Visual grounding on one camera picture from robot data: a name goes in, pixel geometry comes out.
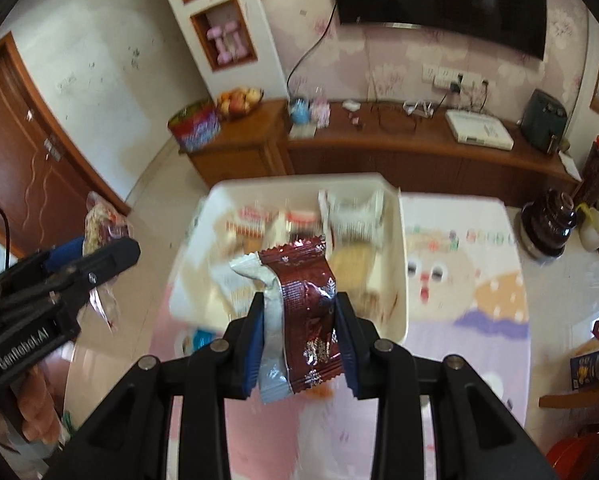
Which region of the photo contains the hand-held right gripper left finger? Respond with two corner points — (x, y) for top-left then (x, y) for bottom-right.
(42, 290), (267, 480)

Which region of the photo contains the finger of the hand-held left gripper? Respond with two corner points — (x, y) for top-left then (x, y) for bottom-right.
(0, 237), (141, 313)
(0, 237), (87, 297)

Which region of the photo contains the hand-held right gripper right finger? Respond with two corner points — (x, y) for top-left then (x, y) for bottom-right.
(333, 291), (560, 480)

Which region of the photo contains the silver white snack packet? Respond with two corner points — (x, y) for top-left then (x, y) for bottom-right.
(228, 252), (292, 405)

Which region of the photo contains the clear colourful snack packet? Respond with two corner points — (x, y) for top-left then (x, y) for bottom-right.
(82, 191), (131, 335)

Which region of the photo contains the dark red snack packet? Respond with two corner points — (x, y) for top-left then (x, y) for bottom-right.
(256, 234), (343, 393)

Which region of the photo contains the white plastic tray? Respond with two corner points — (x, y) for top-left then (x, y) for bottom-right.
(168, 172), (411, 342)

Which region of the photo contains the person's left hand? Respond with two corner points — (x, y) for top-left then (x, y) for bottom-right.
(20, 364), (63, 443)

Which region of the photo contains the white orange print packet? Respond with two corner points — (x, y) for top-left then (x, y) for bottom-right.
(214, 260), (260, 318)

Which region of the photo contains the pale yellow biscuit packet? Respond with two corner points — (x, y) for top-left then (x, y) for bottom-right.
(329, 242), (380, 293)

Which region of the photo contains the brown wooden door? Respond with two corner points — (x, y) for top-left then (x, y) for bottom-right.
(0, 35), (132, 261)

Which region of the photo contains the white packet red print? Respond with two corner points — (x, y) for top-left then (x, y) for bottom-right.
(226, 205), (272, 241)
(284, 210), (323, 241)

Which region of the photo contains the white grey snack packet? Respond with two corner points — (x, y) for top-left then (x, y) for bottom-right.
(318, 189), (386, 251)

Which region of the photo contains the cartoon printed tablecloth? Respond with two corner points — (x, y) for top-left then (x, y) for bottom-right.
(64, 195), (530, 480)

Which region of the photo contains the red blue tin box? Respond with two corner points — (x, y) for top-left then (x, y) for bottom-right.
(168, 101), (222, 153)

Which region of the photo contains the wooden side cabinet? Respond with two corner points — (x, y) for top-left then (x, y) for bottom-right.
(179, 100), (292, 191)

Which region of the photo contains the glass fruit bowl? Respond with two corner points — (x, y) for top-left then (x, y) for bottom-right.
(216, 95), (265, 121)

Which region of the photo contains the wooden television stand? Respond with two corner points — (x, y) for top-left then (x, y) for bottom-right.
(279, 100), (583, 206)

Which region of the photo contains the pile of apples and oranges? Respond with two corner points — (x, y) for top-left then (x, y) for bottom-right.
(218, 87), (264, 113)

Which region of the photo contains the wooden chair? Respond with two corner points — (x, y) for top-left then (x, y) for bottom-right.
(539, 375), (599, 441)

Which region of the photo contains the purple dumbbell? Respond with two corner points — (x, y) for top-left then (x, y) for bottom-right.
(228, 25), (251, 58)
(206, 27), (231, 64)

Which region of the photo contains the blue cardboard box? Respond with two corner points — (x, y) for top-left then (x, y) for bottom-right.
(569, 350), (599, 392)

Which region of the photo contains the dark brown kettle appliance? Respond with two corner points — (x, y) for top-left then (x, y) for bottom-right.
(521, 189), (579, 261)

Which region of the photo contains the red plastic stool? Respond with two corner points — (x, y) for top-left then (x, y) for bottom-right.
(547, 432), (599, 480)

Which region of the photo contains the white set-top box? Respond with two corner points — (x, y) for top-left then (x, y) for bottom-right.
(445, 110), (514, 151)

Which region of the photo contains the white pitcher yellow lid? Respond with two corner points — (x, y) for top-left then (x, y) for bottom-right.
(579, 203), (599, 253)

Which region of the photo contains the white paper sheet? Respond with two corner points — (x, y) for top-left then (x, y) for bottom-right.
(559, 152), (583, 178)

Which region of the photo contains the dark green air fryer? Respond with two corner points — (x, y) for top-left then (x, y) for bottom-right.
(521, 89), (569, 155)

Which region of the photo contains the white coiled cable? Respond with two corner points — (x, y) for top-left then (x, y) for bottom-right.
(403, 100), (436, 118)

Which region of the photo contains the white wall socket strip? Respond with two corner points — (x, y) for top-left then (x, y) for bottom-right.
(439, 69), (490, 93)

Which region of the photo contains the black television cable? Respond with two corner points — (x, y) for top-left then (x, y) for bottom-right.
(286, 2), (337, 96)

